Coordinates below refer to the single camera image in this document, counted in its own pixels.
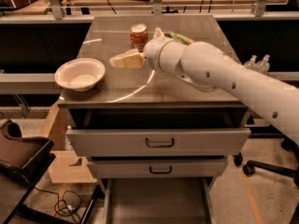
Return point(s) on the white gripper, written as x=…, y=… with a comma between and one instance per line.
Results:
x=152, y=54

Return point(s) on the red coke can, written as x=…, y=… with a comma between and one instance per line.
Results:
x=139, y=36

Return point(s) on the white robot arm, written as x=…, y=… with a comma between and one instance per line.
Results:
x=201, y=63

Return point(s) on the grey drawer cabinet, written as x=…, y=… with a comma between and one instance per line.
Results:
x=142, y=99

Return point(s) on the top grey drawer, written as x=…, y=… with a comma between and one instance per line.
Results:
x=158, y=143

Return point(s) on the grey drawer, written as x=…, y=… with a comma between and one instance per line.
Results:
x=158, y=143
x=157, y=168
x=158, y=201

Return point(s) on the middle grey drawer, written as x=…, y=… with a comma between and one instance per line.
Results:
x=157, y=168

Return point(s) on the bottom grey drawer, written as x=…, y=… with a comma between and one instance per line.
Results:
x=158, y=201

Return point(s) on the green chip bag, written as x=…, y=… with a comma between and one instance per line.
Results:
x=182, y=39

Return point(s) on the white bowl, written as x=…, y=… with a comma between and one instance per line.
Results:
x=80, y=74

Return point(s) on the clear sanitizer bottle left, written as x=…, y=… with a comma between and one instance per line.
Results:
x=250, y=64

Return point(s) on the clear sanitizer bottle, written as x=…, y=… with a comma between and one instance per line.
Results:
x=263, y=65
x=250, y=64

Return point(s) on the clear sanitizer bottle right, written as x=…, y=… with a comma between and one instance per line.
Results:
x=263, y=65

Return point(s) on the wooden box on floor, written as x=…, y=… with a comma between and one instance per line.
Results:
x=67, y=167

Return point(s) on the black office chair base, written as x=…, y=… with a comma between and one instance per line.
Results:
x=287, y=144

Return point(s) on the dark chair at left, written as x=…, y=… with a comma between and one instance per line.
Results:
x=23, y=160

